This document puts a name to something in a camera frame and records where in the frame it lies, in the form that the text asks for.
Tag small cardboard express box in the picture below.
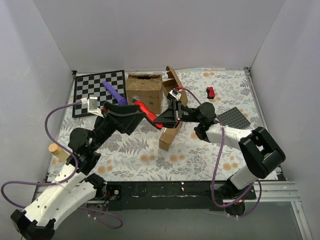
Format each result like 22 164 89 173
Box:
158 122 182 152

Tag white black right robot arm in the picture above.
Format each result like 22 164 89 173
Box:
153 99 286 199

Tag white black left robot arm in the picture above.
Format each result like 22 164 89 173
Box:
10 102 146 240

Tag open small cardboard box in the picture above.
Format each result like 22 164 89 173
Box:
162 66 188 106

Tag large brown cardboard box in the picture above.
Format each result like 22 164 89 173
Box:
125 72 163 114

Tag purple cylindrical tool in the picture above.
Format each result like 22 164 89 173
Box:
102 81 128 106

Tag grey studded building plate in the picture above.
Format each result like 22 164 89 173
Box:
217 107 251 130

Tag floral patterned table mat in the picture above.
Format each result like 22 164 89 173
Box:
46 69 280 183

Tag black and white chessboard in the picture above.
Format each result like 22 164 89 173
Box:
73 70 127 108

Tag wooden cork cylinder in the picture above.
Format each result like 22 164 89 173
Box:
48 143 69 163

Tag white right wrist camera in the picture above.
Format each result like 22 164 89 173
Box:
167 87 182 101

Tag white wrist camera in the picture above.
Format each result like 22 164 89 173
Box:
80 96 104 118
167 87 182 101

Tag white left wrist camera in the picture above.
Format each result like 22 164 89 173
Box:
80 96 104 118

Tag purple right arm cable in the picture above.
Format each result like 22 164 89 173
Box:
180 87 263 217

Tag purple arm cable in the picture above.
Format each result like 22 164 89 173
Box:
180 87 263 217
0 98 124 229

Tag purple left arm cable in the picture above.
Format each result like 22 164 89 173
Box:
0 98 124 229

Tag aluminium frame rail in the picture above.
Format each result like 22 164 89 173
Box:
35 181 300 206

